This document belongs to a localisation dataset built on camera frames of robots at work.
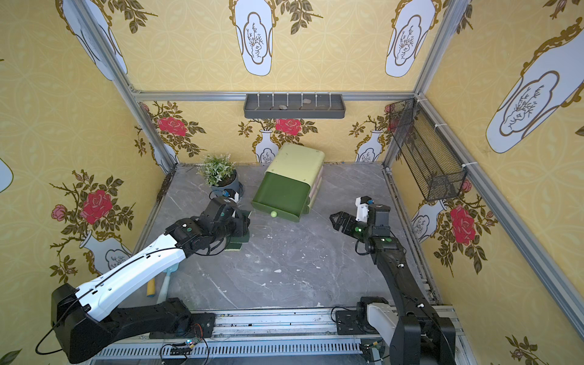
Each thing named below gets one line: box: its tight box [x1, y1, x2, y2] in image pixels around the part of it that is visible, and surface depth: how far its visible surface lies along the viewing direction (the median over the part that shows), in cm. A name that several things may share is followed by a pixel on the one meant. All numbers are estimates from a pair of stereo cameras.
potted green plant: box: [196, 153, 241, 196], surface depth 97 cm
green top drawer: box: [251, 171, 312, 223], surface depth 91 cm
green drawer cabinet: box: [252, 142, 325, 223], surface depth 92 cm
